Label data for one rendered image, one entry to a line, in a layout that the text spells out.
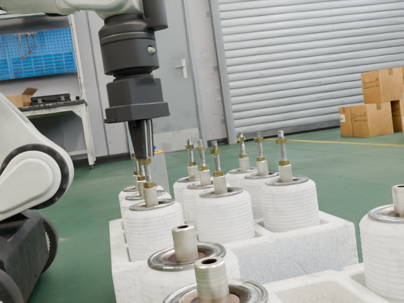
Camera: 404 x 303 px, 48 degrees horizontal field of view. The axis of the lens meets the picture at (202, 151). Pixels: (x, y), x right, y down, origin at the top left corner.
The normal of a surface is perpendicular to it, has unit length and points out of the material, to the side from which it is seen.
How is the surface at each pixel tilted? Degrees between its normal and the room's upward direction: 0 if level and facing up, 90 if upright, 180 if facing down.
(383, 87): 90
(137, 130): 90
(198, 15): 90
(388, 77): 90
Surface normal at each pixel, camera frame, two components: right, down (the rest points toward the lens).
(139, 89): 0.82, -0.07
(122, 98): -0.56, 0.14
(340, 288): -0.97, 0.15
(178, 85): 0.19, 0.04
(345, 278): -0.14, -0.99
